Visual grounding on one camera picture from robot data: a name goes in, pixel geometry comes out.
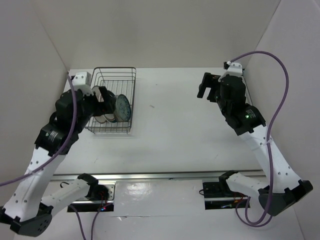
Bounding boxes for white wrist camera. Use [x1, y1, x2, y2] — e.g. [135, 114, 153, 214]
[218, 61, 243, 82]
[72, 71, 94, 96]

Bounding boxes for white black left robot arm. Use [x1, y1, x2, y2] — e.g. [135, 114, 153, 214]
[0, 84, 110, 237]

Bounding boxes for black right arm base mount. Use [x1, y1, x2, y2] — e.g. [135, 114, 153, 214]
[198, 181, 247, 210]

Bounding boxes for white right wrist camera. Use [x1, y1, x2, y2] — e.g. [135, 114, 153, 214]
[218, 61, 243, 82]

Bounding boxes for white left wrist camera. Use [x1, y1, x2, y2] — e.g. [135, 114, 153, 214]
[72, 71, 94, 96]

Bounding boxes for aluminium front rail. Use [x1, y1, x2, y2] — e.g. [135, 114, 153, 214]
[51, 170, 265, 182]

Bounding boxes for white plate orange sunburst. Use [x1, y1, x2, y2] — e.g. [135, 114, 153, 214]
[92, 85, 104, 102]

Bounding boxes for grey wire dish rack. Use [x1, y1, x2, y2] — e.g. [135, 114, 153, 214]
[86, 67, 137, 134]

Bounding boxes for small blue patterned plate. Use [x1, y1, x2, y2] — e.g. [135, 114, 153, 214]
[114, 94, 132, 122]

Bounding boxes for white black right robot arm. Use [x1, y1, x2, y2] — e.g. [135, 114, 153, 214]
[197, 72, 313, 217]

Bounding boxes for white plate green red rings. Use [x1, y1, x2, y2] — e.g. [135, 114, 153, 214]
[96, 114, 117, 124]

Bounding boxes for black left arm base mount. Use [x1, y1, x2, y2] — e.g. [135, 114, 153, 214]
[70, 181, 116, 213]

